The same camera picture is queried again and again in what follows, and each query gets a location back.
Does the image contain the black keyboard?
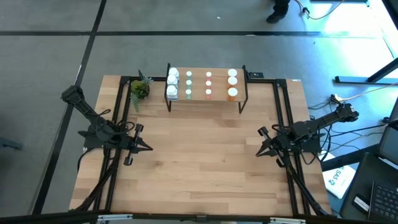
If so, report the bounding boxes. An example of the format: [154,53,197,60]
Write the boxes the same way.
[368,181,398,224]

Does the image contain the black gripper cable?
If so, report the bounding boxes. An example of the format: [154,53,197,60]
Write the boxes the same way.
[93,108,136,138]
[270,123,317,166]

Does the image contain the black floor cable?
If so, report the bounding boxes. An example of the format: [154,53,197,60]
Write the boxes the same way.
[320,123,389,138]

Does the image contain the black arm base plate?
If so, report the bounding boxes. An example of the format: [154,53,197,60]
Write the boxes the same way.
[277,128,322,154]
[77,129,125,149]

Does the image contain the person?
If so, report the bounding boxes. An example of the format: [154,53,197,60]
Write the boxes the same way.
[266,0,292,24]

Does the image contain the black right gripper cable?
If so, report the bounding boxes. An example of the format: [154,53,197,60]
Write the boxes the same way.
[270,123,317,166]

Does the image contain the dark grey screen panel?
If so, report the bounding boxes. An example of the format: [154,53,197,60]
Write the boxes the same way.
[377,98,398,166]

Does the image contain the thin orange floor cable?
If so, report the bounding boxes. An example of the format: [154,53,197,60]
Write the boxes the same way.
[295,0,346,21]

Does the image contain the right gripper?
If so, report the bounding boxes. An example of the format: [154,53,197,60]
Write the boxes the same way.
[254,126,292,169]

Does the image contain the silver metal bracket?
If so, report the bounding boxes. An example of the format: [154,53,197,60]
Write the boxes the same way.
[269,217,307,224]
[97,213,133,223]

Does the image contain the black desk foot bar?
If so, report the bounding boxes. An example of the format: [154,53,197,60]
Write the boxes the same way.
[322,146,382,172]
[334,57,398,85]

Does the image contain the black aluminium table frame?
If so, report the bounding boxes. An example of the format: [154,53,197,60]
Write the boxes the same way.
[71,75,333,224]

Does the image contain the black box white label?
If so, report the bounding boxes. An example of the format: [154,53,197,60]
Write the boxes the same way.
[351,194,371,213]

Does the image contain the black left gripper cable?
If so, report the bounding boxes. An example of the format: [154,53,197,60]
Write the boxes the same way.
[93,108,136,138]

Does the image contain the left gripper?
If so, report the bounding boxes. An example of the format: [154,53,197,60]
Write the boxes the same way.
[123,123,154,166]

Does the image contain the white box with blue print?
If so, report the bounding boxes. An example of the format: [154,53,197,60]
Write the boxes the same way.
[322,151,357,200]

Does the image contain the dark grey side table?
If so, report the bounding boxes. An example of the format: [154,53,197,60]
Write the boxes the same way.
[338,152,398,224]

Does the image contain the potted succulent plant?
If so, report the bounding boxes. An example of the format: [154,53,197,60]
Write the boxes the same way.
[129,70,154,113]

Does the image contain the wooden shelf black frame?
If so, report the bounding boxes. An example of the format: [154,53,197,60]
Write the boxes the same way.
[164,63,249,114]

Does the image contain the grey chair foot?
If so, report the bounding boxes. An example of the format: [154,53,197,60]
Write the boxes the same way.
[0,136,24,151]

